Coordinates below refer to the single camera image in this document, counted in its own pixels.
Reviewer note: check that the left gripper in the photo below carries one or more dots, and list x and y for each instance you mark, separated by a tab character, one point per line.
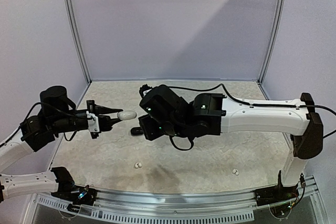
96	109

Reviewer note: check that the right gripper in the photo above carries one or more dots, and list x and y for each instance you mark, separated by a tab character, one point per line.
144	126

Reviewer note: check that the black earbud charging case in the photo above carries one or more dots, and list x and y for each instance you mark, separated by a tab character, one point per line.
136	131

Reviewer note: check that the white gold-trimmed charging case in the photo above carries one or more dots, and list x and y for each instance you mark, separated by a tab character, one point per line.
126	115

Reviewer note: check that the white earbud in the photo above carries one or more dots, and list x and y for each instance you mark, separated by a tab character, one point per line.
137	165
235	172

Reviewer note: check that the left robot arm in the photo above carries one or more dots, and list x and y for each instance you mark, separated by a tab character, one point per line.
58	115

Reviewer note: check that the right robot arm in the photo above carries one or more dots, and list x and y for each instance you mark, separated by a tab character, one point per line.
167	113

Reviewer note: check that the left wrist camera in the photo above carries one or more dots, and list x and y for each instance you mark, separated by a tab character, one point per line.
93	124

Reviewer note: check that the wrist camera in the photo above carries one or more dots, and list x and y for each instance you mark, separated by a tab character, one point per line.
143	90
93	124

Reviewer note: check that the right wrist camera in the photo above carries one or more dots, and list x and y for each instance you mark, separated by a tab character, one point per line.
143	90

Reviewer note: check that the aluminium front rail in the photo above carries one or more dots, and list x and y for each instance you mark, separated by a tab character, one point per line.
309	201

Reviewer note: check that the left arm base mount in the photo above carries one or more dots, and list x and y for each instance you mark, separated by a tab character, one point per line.
78	195

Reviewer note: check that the white slotted cable duct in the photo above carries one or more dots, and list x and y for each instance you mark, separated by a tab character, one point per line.
49	210

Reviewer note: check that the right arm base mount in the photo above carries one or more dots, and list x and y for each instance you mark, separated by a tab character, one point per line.
275	194

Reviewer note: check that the left aluminium corner post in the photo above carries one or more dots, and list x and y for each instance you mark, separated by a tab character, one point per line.
77	41

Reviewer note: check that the aluminium corner post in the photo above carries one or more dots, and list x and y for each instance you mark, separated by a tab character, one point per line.
272	40
77	41

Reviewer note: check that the right aluminium corner post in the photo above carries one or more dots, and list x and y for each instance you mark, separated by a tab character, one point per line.
272	40

